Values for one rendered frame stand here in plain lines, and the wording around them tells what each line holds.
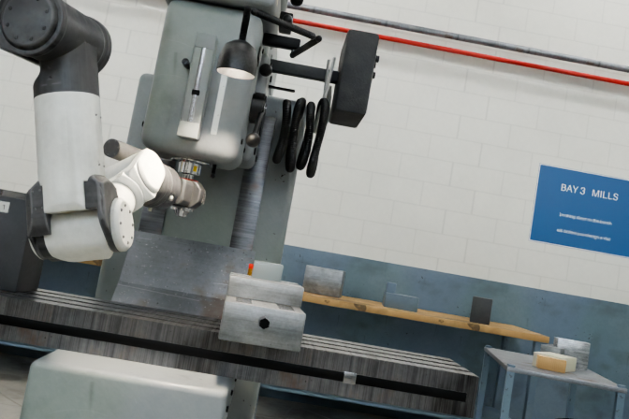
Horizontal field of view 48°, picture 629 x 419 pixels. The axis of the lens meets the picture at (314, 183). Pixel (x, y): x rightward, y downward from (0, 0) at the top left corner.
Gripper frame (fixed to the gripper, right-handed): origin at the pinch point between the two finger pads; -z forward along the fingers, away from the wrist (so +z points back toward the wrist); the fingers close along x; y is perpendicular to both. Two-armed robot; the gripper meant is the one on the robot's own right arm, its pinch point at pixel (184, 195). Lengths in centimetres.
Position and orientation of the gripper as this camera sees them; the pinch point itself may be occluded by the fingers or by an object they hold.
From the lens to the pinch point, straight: 151.4
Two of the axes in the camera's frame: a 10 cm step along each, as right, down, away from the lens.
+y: -1.8, 9.8, -1.1
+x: -9.5, -1.4, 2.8
